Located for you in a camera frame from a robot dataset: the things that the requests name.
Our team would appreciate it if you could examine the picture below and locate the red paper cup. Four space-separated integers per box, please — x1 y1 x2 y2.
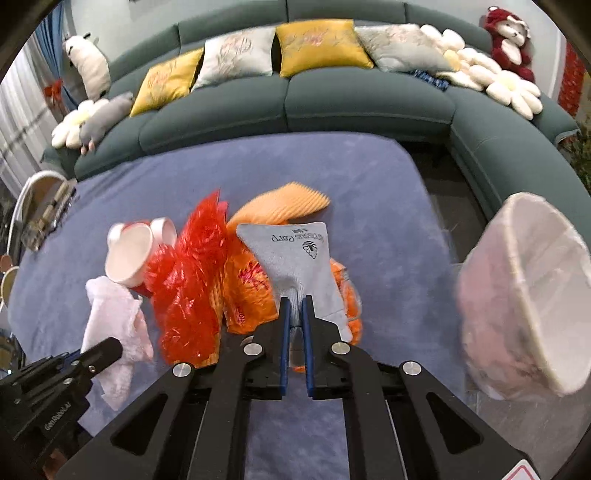
148 217 178 250
105 222 155 297

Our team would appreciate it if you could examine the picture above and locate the small yellow embroidered pillow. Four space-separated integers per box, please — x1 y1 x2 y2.
130 47 205 117

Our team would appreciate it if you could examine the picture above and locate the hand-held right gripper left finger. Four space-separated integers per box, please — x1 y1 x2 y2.
54 296 291 480

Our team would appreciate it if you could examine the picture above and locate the blue patterned cloth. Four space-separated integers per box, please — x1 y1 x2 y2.
409 69 451 90

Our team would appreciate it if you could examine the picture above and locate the light grey embroidered pillow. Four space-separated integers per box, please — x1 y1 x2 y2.
191 27 277 90

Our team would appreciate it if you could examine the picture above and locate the red crinkled plastic wrap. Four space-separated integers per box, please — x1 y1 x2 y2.
144 189 229 365

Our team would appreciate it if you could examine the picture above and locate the grey plush toy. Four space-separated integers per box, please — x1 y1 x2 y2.
78 91 134 153

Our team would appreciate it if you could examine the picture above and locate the white sheer curtain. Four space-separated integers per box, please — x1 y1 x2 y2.
0 46 56 185

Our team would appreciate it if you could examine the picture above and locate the grey blue embroidered pillow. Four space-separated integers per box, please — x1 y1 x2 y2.
355 24 455 75

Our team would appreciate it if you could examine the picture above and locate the white framed chair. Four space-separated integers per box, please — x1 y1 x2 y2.
9 170 77 252

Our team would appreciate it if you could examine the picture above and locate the red teddy bear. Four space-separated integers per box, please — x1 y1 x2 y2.
484 6 535 83

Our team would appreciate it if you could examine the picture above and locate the white tissue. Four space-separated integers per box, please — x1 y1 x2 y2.
83 276 154 411

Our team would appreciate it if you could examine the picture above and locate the blue curtain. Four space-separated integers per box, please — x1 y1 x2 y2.
37 9 77 112

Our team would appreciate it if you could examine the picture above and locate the large yellow embroidered pillow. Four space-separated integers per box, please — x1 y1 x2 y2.
276 19 374 78

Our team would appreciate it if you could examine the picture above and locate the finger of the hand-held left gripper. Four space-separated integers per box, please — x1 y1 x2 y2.
69 337 124 377

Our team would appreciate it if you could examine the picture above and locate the red wall decoration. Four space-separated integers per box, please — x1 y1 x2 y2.
558 44 586 116

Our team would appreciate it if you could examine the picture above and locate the white plush toy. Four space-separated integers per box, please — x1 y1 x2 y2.
63 33 112 100

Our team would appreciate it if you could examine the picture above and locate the green sofa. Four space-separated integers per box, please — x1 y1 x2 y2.
44 0 580 213

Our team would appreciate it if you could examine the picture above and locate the small white flower cushion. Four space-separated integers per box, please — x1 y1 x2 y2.
51 99 109 149

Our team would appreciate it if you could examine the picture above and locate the orange ribbed foam sheet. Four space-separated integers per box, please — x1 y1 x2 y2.
229 182 332 227

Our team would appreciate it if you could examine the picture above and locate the potted flowering plant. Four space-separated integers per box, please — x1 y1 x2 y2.
566 134 591 185

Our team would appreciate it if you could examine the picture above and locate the orange snack bag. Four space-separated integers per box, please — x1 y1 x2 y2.
224 237 363 372

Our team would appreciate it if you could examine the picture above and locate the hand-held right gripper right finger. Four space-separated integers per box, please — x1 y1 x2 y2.
300 295 539 480

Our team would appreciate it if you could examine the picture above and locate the grey work glove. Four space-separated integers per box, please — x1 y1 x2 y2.
236 222 354 342

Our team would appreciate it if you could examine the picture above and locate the white-lined waste bin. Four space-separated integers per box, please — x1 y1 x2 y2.
455 191 591 400

